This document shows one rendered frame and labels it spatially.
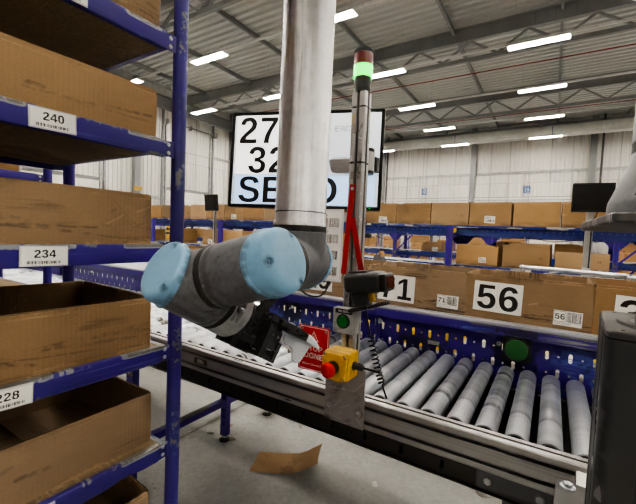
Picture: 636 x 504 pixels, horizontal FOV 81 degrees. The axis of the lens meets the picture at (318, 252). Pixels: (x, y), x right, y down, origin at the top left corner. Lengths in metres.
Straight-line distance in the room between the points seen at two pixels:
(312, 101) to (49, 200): 0.44
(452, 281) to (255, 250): 1.15
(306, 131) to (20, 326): 0.52
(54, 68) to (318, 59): 0.41
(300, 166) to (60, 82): 0.40
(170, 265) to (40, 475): 0.43
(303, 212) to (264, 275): 0.17
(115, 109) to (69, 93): 0.07
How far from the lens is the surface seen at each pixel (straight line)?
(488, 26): 14.67
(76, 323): 0.75
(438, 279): 1.53
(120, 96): 0.79
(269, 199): 1.17
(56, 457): 0.82
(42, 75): 0.75
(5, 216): 0.70
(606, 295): 1.49
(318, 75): 0.64
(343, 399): 1.08
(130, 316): 0.78
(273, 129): 1.22
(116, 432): 0.86
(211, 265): 0.49
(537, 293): 1.49
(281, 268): 0.46
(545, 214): 6.02
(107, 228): 0.76
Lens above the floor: 1.18
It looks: 3 degrees down
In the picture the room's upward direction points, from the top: 2 degrees clockwise
